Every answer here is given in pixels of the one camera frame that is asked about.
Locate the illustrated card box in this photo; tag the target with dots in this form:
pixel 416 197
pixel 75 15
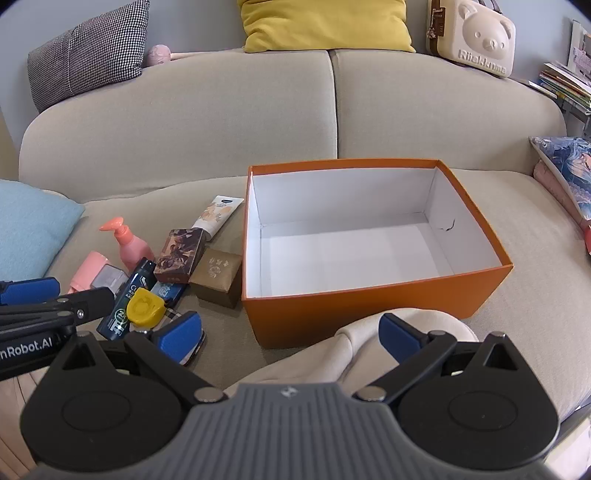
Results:
pixel 178 256

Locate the clear plastic box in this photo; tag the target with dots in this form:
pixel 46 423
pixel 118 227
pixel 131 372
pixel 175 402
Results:
pixel 108 279

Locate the yellow pillow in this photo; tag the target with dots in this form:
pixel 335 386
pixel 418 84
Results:
pixel 323 23

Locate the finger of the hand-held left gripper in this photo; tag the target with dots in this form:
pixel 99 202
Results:
pixel 27 291
pixel 87 302

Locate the pink pump bottle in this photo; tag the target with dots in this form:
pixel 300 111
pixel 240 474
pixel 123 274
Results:
pixel 131 247

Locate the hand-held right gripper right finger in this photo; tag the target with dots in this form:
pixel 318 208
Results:
pixel 397 339

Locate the pink cushion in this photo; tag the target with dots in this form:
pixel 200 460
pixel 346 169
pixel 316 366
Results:
pixel 551 184

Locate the pink massage stick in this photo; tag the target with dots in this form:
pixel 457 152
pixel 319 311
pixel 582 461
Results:
pixel 159 55

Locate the orange cardboard box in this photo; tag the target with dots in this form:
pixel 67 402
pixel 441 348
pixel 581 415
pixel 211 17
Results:
pixel 369 295

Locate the light blue pillow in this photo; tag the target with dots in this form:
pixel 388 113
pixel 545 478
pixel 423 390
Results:
pixel 32 226

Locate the blue printed pillow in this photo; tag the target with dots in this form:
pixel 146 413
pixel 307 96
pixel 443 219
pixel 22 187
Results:
pixel 568 161

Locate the person's beige clothing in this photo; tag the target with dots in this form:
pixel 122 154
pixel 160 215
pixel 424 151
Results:
pixel 314 360

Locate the dark blue bottle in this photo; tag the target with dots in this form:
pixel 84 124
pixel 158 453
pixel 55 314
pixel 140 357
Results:
pixel 134 281

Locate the stack of books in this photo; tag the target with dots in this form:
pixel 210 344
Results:
pixel 568 83

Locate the houndstooth pillow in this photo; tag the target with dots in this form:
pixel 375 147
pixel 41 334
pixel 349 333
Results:
pixel 87 55

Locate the beige sofa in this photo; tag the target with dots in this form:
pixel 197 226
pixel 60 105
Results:
pixel 184 115

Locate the gold gift box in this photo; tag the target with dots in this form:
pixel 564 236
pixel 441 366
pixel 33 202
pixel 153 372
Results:
pixel 214 272

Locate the small blue packet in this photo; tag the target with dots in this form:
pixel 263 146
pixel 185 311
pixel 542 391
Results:
pixel 171 293

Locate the pink cup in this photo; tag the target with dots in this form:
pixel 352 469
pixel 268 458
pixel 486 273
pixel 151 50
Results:
pixel 90 267

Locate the cream bear suitcase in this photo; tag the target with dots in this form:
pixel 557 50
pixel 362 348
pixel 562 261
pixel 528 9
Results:
pixel 480 41

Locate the yellow tape measure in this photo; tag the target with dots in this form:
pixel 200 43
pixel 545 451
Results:
pixel 143 309

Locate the white hand cream tube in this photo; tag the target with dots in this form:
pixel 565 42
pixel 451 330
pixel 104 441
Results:
pixel 217 214

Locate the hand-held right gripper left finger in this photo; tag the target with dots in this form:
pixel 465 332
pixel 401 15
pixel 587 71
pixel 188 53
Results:
pixel 180 334

